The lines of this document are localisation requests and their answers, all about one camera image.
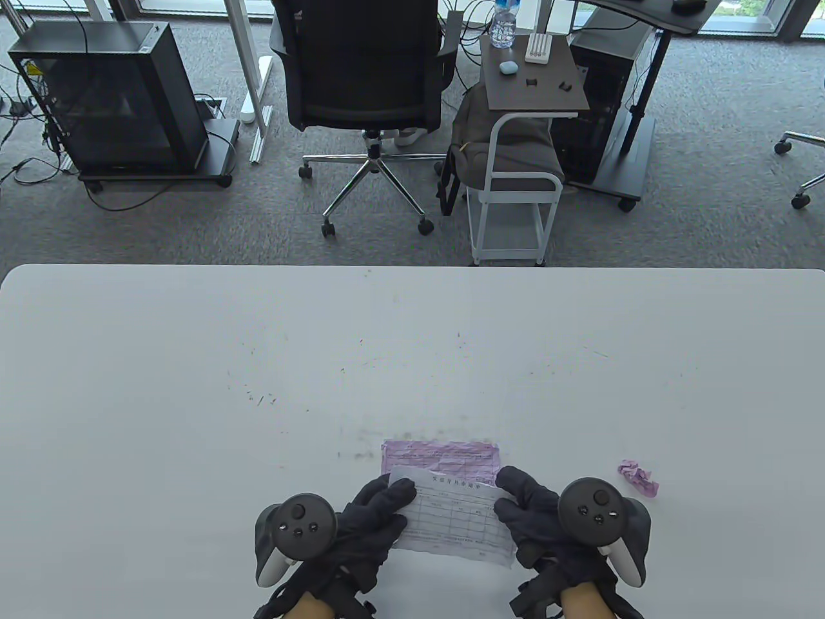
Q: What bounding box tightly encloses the person's right hand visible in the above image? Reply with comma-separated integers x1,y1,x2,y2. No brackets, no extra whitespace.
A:
494,466,645,619

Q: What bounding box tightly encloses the person's left hand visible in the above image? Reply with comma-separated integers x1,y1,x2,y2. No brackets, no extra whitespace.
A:
255,477,418,619

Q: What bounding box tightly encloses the white paper invoice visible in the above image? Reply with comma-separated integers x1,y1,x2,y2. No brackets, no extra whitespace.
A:
389,466,516,568

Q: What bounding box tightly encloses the pink paper invoice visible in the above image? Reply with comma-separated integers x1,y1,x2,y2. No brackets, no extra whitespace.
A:
618,460,659,498
382,440,500,486

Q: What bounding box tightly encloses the person's right forearm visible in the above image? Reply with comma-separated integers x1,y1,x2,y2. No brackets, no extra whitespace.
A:
559,584,613,619

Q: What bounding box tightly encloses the person's left forearm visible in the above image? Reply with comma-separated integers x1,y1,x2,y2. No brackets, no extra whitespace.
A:
291,593,336,619

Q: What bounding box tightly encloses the grey backpack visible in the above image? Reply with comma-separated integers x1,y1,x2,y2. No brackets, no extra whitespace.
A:
437,84,566,217

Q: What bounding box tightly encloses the black rolling platform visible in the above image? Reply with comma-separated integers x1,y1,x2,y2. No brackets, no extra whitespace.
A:
77,118,240,194

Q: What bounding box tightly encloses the white side table brown top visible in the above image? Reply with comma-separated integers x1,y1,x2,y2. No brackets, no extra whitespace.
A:
467,34,590,266

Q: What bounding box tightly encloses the black office chair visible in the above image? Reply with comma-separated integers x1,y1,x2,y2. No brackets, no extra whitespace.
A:
269,0,462,237

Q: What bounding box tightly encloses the silver chair base with casters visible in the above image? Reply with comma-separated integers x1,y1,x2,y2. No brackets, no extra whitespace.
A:
774,131,825,210

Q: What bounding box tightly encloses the clear plastic water bottle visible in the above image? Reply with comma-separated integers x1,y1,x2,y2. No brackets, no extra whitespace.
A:
490,0,520,49

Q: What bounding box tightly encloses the white desk leg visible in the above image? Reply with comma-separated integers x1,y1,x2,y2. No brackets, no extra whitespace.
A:
224,0,275,164

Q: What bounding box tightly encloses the black glass computer tower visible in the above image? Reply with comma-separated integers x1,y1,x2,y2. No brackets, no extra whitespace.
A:
8,21,210,175

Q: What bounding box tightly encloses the black standing desk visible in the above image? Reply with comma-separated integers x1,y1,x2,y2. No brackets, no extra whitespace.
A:
567,0,723,212

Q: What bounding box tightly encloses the black floor cable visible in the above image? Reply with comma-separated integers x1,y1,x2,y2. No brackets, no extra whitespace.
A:
82,173,194,211

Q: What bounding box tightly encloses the black cable bundle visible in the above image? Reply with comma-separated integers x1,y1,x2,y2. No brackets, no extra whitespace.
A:
0,68,79,188

